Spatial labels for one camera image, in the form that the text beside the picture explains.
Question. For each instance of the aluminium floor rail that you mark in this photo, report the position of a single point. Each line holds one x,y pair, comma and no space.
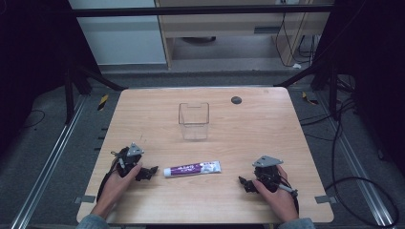
359,171
47,162

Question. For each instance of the clear plastic container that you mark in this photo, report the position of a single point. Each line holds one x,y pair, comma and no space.
193,122

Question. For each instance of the dark round object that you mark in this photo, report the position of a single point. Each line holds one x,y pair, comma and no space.
199,40

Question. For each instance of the dark curtain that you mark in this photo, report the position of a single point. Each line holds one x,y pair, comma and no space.
375,63
35,57

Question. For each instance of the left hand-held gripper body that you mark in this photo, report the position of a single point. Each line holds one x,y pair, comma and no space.
134,150

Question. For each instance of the light wooden desk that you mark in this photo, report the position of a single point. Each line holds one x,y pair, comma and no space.
223,25

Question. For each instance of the person's left hand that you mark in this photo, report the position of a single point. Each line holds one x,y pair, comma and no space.
115,189

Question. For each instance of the grey table bracket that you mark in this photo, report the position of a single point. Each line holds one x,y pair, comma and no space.
85,199
325,199

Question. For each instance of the small white plug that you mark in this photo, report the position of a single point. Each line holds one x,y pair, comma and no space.
296,66

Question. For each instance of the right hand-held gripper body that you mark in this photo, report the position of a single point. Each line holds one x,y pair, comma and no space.
266,161

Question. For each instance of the yellow and black tape strip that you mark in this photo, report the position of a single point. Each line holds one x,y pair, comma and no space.
309,99
102,102

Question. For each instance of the black metal stand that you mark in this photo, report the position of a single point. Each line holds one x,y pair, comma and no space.
324,76
79,79

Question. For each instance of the person's right hand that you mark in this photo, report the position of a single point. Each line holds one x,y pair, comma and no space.
281,202

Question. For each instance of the black horizontal frame bar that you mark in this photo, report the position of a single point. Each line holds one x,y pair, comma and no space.
197,10

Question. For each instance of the purple and white toothpaste tube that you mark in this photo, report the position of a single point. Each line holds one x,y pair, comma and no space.
192,169

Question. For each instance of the white cabinet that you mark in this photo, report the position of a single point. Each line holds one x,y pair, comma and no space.
121,38

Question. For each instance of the dark round table grommet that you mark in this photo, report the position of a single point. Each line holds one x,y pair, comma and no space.
236,100

